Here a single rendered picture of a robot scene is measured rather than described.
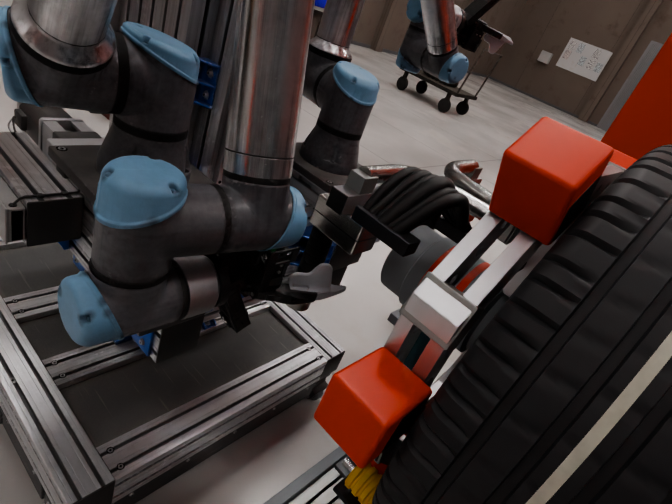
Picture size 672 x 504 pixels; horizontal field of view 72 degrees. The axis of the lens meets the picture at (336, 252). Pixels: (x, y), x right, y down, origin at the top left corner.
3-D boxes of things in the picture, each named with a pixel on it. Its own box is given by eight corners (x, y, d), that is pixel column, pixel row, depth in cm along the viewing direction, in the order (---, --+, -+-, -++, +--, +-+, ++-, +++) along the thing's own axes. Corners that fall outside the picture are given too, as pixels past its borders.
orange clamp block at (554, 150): (547, 249, 47) (576, 190, 40) (484, 209, 51) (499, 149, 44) (585, 209, 50) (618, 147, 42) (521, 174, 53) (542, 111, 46)
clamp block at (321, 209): (350, 257, 63) (364, 224, 61) (307, 222, 68) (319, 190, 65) (372, 250, 67) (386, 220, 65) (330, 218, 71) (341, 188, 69)
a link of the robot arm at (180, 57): (201, 137, 76) (218, 54, 69) (114, 130, 67) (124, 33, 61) (175, 108, 83) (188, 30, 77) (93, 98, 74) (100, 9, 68)
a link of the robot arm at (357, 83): (334, 132, 105) (354, 73, 99) (305, 109, 114) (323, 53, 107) (372, 137, 113) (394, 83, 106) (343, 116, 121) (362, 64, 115)
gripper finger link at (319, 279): (360, 275, 63) (296, 263, 60) (346, 307, 66) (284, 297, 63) (356, 262, 66) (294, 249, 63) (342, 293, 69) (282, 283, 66)
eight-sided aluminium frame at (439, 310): (332, 531, 64) (548, 189, 38) (301, 493, 67) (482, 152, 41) (490, 382, 104) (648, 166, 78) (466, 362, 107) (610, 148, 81)
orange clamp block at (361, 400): (409, 431, 52) (360, 472, 46) (360, 383, 56) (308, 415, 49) (436, 390, 49) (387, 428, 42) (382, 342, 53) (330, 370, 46)
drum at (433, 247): (465, 379, 69) (513, 309, 62) (364, 294, 79) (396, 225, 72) (501, 348, 80) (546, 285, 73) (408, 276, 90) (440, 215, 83)
